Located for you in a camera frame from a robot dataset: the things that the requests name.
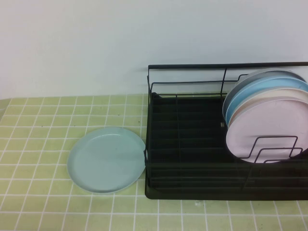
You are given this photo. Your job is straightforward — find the mint green round plate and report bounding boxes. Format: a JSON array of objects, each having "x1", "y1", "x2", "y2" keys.
[{"x1": 66, "y1": 127, "x2": 147, "y2": 194}]

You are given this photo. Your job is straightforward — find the grey round plate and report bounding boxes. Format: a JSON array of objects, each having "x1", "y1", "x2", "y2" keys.
[{"x1": 222, "y1": 70, "x2": 305, "y2": 116}]

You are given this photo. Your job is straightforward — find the pink round plate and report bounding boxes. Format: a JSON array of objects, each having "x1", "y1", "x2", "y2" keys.
[{"x1": 226, "y1": 96, "x2": 308, "y2": 164}]

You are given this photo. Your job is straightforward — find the light blue round plate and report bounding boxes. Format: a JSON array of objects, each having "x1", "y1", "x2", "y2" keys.
[{"x1": 225, "y1": 77, "x2": 308, "y2": 124}]

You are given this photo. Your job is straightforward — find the cream round plate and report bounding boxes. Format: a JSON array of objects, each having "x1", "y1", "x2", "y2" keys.
[{"x1": 227, "y1": 88, "x2": 308, "y2": 128}]

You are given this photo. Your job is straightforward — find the black wire dish rack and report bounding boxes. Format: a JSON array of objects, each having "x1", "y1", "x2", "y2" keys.
[{"x1": 144, "y1": 62, "x2": 308, "y2": 200}]

